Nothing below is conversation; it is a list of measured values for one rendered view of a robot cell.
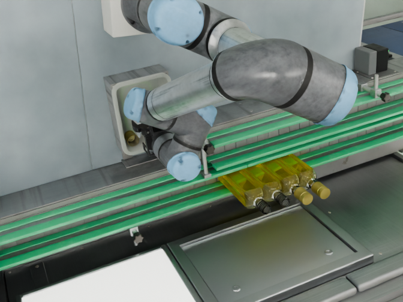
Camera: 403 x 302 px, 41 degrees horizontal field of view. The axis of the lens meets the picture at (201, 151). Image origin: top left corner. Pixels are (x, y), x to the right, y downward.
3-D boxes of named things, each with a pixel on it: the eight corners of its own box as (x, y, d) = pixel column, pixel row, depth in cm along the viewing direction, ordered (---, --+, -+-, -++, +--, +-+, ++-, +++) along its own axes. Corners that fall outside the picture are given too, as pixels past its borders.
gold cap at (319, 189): (323, 183, 152) (333, 189, 149) (318, 193, 153) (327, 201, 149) (314, 180, 150) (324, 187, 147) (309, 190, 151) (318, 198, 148)
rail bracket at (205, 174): (192, 167, 160) (209, 186, 150) (185, 116, 153) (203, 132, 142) (201, 164, 161) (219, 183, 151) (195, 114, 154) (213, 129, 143)
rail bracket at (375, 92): (354, 90, 175) (382, 103, 164) (355, 69, 172) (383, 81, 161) (364, 87, 177) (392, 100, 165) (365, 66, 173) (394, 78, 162)
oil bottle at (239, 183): (217, 180, 167) (250, 213, 149) (215, 164, 164) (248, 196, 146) (233, 174, 168) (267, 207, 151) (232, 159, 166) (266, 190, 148)
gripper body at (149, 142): (141, 148, 151) (155, 166, 141) (135, 121, 147) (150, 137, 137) (167, 141, 153) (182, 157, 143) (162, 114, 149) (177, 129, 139)
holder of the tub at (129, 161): (120, 160, 165) (126, 171, 159) (103, 76, 152) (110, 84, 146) (171, 146, 170) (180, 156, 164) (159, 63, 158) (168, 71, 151)
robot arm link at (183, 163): (209, 156, 128) (195, 187, 130) (192, 139, 137) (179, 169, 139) (182, 148, 124) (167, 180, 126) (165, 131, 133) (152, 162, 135)
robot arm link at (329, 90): (192, -3, 132) (319, 51, 87) (239, 20, 140) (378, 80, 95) (173, 42, 135) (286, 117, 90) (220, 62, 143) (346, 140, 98)
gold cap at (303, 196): (294, 199, 150) (302, 207, 147) (293, 189, 149) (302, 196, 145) (304, 196, 151) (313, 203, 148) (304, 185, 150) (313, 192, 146)
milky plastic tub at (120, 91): (116, 146, 162) (124, 157, 155) (102, 76, 152) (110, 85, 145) (170, 132, 168) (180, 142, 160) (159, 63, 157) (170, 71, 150)
